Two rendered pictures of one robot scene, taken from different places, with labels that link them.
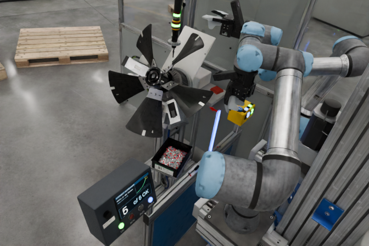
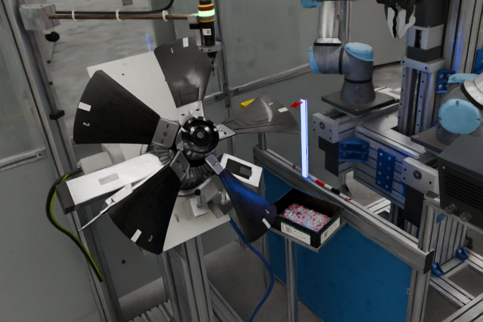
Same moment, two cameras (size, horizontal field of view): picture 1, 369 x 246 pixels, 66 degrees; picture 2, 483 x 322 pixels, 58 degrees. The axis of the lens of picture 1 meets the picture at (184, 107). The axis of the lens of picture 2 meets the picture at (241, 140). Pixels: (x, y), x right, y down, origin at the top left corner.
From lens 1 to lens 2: 1.51 m
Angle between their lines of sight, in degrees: 55
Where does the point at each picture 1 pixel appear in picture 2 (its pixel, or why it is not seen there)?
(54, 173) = not seen: outside the picture
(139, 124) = (254, 217)
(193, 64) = (166, 106)
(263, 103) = (215, 116)
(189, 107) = (284, 123)
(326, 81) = not seen: outside the picture
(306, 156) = (436, 37)
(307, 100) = (334, 26)
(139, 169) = (472, 142)
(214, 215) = not seen: hidden behind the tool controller
